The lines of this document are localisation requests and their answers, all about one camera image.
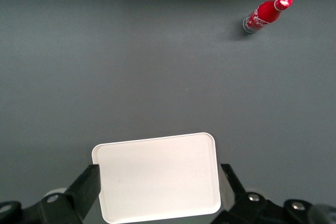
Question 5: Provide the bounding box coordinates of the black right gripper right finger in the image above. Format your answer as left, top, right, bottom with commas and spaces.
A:
219, 163, 249, 212

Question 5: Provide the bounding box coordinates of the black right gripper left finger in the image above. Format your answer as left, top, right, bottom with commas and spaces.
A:
64, 163, 102, 224

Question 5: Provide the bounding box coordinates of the red coke bottle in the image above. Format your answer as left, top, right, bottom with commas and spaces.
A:
242, 0, 293, 35

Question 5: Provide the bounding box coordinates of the white rectangular plastic tray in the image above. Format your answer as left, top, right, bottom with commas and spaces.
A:
91, 132, 222, 223

